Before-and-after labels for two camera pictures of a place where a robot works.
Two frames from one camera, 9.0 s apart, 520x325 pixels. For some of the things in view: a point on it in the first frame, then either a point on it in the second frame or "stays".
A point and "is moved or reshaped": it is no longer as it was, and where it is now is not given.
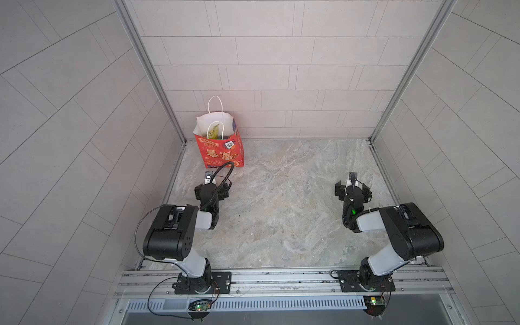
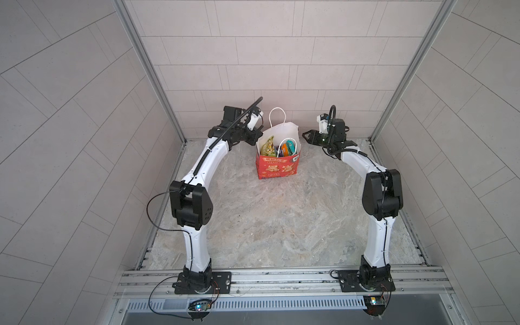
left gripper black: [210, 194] → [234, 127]
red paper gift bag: [218, 137] → [278, 148]
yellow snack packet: [214, 133] is moved or reshaped
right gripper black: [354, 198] → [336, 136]
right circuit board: [375, 305] stays
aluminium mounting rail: [409, 282] stays
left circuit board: [200, 306] stays
